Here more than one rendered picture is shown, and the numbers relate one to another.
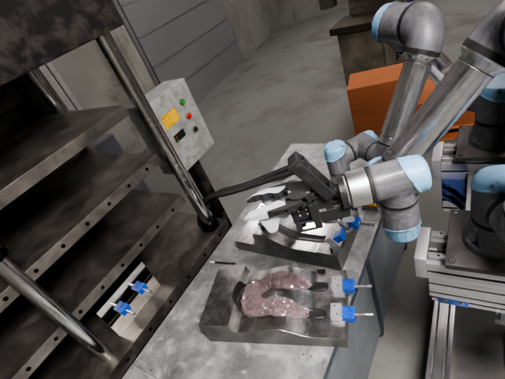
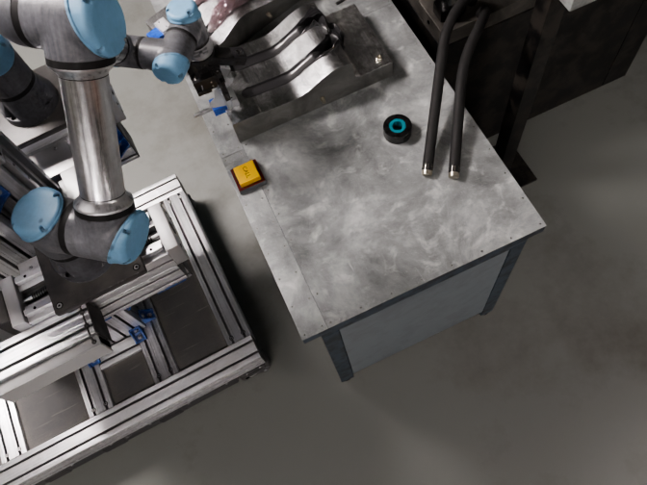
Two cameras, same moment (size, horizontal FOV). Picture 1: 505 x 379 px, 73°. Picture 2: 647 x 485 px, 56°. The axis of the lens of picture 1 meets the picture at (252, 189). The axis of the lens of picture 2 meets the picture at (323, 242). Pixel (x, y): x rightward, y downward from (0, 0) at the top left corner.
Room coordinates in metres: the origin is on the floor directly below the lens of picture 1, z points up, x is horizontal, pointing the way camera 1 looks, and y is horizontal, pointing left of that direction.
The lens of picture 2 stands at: (1.78, -1.13, 2.29)
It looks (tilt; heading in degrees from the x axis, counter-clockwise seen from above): 66 degrees down; 126
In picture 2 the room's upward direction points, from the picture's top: 15 degrees counter-clockwise
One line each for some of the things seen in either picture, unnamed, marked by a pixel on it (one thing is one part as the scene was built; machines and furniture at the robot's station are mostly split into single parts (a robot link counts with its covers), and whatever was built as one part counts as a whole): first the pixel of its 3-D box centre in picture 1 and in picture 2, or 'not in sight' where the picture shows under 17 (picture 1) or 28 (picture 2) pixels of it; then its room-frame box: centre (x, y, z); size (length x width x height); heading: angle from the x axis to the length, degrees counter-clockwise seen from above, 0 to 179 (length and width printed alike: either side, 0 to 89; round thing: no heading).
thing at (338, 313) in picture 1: (352, 314); (153, 38); (0.63, -0.14, 0.86); 0.13 x 0.05 x 0.05; 63
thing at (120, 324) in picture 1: (99, 285); not in sight; (1.28, 0.85, 0.87); 0.50 x 0.27 x 0.17; 46
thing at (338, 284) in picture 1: (352, 286); not in sight; (0.73, -0.18, 0.86); 0.13 x 0.05 x 0.05; 63
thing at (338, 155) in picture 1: (337, 157); (187, 24); (0.98, -0.32, 1.21); 0.09 x 0.08 x 0.11; 99
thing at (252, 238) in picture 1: (293, 226); (297, 63); (1.11, -0.10, 0.87); 0.50 x 0.26 x 0.14; 46
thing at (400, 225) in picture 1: (397, 210); not in sight; (0.52, -0.27, 1.34); 0.11 x 0.08 x 0.11; 165
